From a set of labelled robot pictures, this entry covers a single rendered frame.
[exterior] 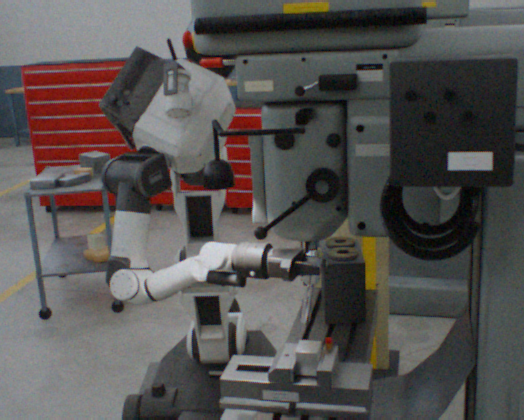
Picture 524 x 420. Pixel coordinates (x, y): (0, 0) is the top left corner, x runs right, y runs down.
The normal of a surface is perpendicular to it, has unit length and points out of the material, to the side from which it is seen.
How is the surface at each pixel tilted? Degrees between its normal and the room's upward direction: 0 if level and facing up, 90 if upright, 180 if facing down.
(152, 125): 58
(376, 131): 90
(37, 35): 90
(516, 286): 88
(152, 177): 87
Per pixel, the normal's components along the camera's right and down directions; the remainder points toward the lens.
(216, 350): -0.02, 0.49
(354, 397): -0.22, 0.28
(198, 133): 0.58, 0.11
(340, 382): -0.05, -0.96
